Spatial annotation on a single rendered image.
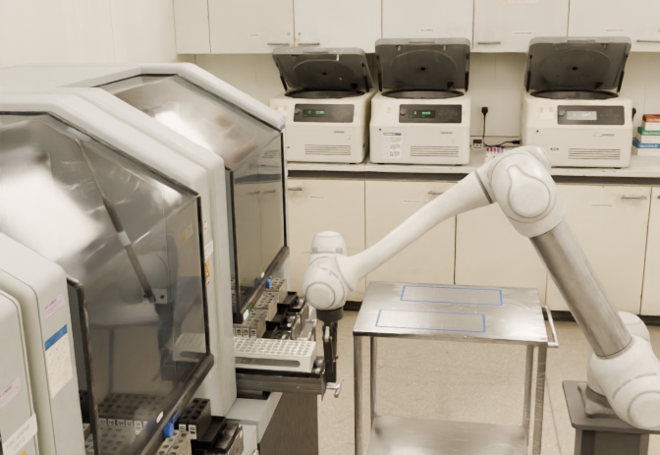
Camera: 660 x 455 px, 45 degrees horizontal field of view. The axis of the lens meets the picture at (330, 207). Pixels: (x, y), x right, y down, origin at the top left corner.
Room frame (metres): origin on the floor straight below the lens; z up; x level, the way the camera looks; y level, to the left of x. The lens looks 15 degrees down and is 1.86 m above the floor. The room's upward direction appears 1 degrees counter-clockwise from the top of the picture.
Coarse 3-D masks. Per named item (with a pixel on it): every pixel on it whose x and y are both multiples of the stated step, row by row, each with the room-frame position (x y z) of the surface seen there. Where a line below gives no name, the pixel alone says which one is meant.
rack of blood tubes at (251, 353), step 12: (240, 348) 2.11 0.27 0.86; (252, 348) 2.11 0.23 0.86; (264, 348) 2.10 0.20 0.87; (276, 348) 2.10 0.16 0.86; (288, 348) 2.11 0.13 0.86; (300, 348) 2.11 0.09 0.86; (312, 348) 2.10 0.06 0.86; (240, 360) 2.11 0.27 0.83; (252, 360) 2.11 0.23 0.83; (264, 360) 2.14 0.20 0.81; (276, 360) 2.14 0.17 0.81; (288, 360) 2.14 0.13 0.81; (300, 360) 2.05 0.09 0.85; (312, 360) 2.08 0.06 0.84
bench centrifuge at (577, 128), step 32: (544, 64) 4.53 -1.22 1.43; (576, 64) 4.51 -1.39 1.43; (608, 64) 4.47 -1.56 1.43; (544, 96) 4.40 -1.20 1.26; (576, 96) 4.72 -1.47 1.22; (608, 96) 4.56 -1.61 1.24; (544, 128) 4.21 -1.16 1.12; (576, 128) 4.18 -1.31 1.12; (608, 128) 4.16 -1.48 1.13; (576, 160) 4.18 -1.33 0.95; (608, 160) 4.15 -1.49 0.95
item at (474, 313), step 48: (384, 288) 2.68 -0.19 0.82; (432, 288) 2.67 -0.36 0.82; (480, 288) 2.66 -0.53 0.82; (528, 288) 2.65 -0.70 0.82; (384, 336) 2.30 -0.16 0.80; (432, 336) 2.27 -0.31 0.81; (480, 336) 2.25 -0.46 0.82; (528, 336) 2.25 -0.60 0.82; (528, 384) 2.63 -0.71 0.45; (384, 432) 2.61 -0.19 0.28; (432, 432) 2.60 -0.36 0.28; (480, 432) 2.60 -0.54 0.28; (528, 432) 2.63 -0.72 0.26
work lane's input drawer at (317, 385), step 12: (240, 372) 2.07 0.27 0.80; (252, 372) 2.07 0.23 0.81; (264, 372) 2.06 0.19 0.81; (276, 372) 2.05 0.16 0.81; (288, 372) 2.05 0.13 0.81; (300, 372) 2.04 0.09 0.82; (312, 372) 2.04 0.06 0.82; (324, 372) 2.07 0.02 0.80; (240, 384) 2.06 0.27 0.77; (252, 384) 2.06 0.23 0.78; (264, 384) 2.05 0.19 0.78; (276, 384) 2.04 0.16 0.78; (288, 384) 2.04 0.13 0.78; (300, 384) 2.03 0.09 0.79; (312, 384) 2.03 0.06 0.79; (324, 384) 2.06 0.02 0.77; (336, 396) 2.03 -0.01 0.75
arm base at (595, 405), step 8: (584, 384) 2.13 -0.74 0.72; (584, 392) 2.07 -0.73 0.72; (592, 392) 2.02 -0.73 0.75; (584, 400) 2.04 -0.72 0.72; (592, 400) 2.01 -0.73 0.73; (600, 400) 1.99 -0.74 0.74; (584, 408) 2.02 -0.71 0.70; (592, 408) 1.99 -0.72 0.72; (600, 408) 1.98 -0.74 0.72; (608, 408) 1.98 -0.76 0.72; (592, 416) 1.97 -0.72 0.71; (600, 416) 1.97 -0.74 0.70; (608, 416) 1.97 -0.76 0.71; (616, 416) 1.96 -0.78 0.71
